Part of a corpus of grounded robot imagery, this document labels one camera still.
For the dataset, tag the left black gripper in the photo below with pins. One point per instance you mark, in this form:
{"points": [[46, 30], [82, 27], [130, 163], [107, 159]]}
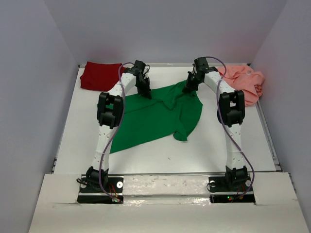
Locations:
{"points": [[145, 92]]}

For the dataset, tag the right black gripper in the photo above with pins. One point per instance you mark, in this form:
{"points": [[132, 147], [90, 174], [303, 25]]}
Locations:
{"points": [[188, 87]]}

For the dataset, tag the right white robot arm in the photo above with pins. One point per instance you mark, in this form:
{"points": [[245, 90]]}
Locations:
{"points": [[230, 113]]}

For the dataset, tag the green t shirt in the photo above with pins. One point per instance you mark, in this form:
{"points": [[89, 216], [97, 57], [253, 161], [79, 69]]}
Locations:
{"points": [[168, 112]]}

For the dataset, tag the red folded t shirt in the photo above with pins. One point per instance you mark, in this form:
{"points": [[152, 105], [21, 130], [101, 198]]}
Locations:
{"points": [[100, 77]]}

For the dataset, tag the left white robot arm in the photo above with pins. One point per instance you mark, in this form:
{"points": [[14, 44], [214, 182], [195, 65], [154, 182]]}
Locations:
{"points": [[110, 114]]}

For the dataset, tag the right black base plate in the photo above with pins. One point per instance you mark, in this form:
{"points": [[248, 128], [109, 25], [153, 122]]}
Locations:
{"points": [[220, 192]]}

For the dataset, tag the pink crumpled t shirt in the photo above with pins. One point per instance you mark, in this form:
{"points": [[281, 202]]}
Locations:
{"points": [[243, 77]]}

